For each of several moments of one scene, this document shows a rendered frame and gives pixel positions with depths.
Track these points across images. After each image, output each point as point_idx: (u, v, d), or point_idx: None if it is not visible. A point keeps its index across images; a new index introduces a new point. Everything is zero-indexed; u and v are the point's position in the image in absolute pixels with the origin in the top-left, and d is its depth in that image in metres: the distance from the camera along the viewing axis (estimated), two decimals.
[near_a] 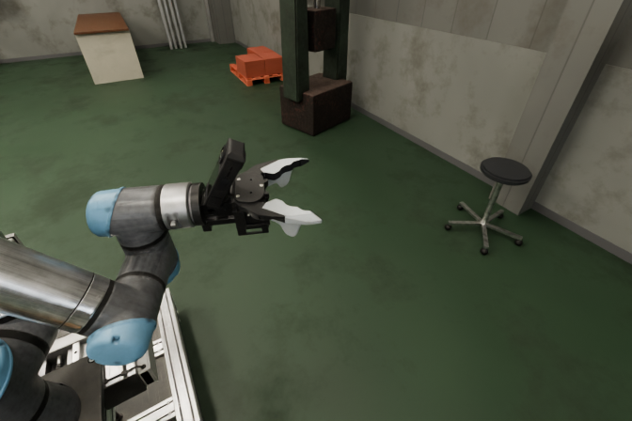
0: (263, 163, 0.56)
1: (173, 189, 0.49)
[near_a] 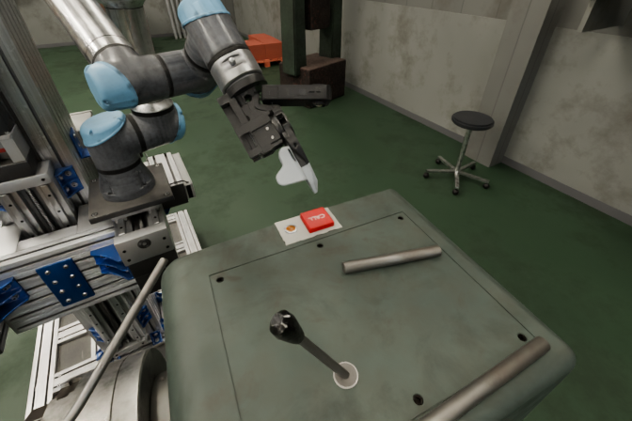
0: None
1: (256, 62, 0.52)
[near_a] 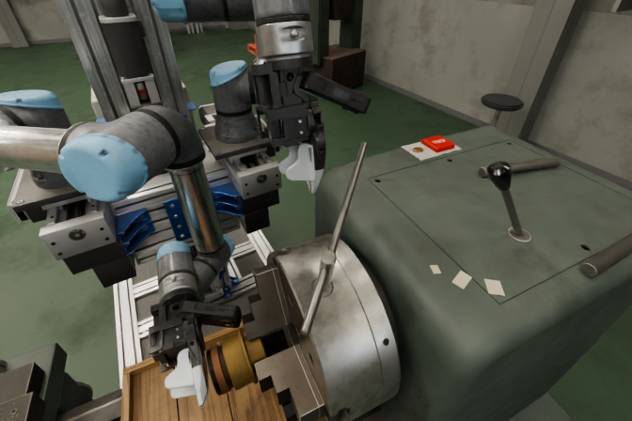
0: None
1: None
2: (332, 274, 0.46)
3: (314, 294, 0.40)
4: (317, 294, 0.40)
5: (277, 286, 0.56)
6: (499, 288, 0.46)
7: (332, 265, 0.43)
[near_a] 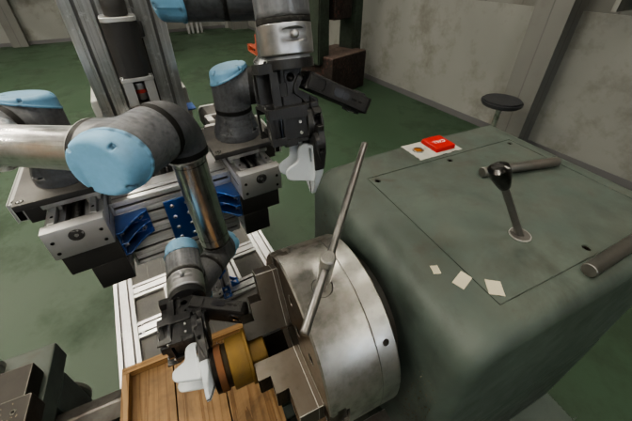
0: None
1: None
2: (332, 275, 0.46)
3: (314, 295, 0.40)
4: (317, 295, 0.40)
5: (276, 286, 0.56)
6: (499, 288, 0.46)
7: (332, 265, 0.43)
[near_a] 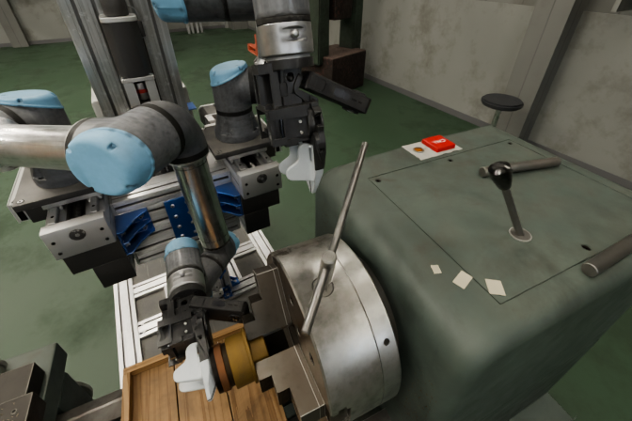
0: None
1: None
2: (333, 274, 0.46)
3: (315, 294, 0.40)
4: (318, 294, 0.40)
5: (277, 286, 0.56)
6: (499, 288, 0.46)
7: (333, 265, 0.43)
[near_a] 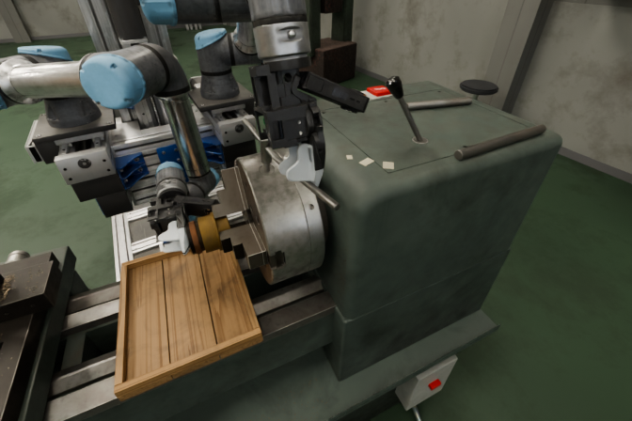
0: None
1: None
2: (261, 158, 0.64)
3: (255, 129, 0.65)
4: (254, 130, 0.65)
5: (238, 179, 0.74)
6: (391, 165, 0.64)
7: (260, 139, 0.61)
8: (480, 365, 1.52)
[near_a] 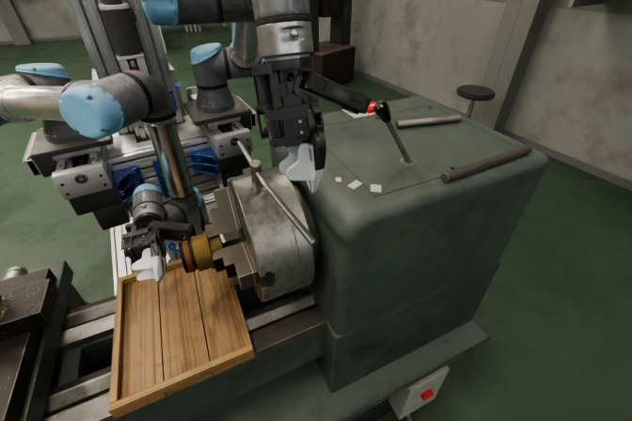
0: None
1: None
2: (252, 181, 0.65)
3: (247, 152, 0.67)
4: (246, 153, 0.66)
5: (230, 200, 0.75)
6: (379, 189, 0.66)
7: (250, 163, 0.63)
8: (473, 372, 1.54)
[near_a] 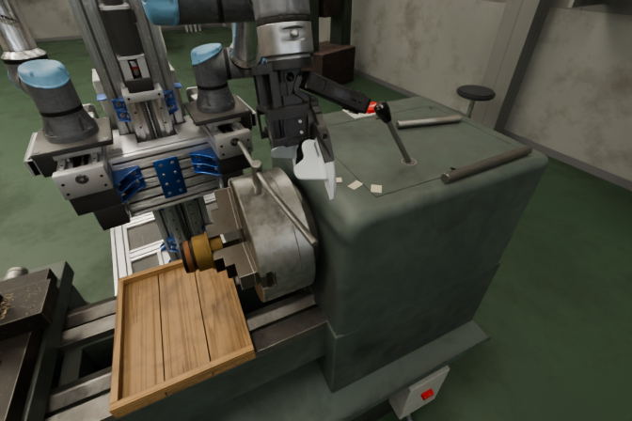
0: None
1: None
2: (253, 181, 0.65)
3: (248, 153, 0.67)
4: (246, 153, 0.66)
5: (230, 200, 0.76)
6: (379, 189, 0.66)
7: (251, 164, 0.63)
8: (473, 372, 1.54)
